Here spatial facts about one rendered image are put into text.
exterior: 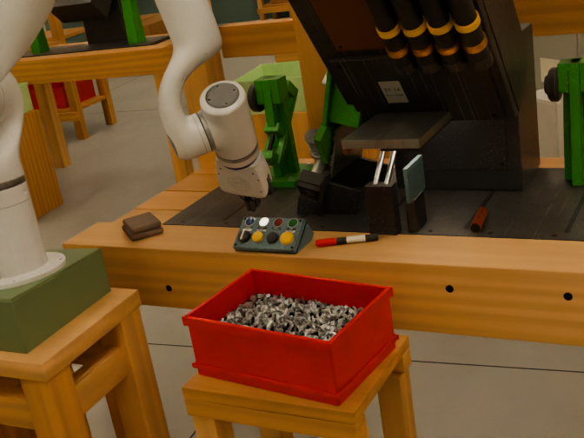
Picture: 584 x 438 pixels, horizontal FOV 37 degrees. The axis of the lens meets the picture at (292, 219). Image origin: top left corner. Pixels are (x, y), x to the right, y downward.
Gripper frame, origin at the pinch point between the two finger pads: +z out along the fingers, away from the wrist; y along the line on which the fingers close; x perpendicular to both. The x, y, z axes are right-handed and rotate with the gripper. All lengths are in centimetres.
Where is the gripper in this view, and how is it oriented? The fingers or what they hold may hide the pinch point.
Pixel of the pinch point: (252, 200)
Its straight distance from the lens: 179.5
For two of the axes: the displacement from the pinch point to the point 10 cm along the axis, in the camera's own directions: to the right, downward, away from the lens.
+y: 9.5, 1.7, -2.8
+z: 1.3, 5.7, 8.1
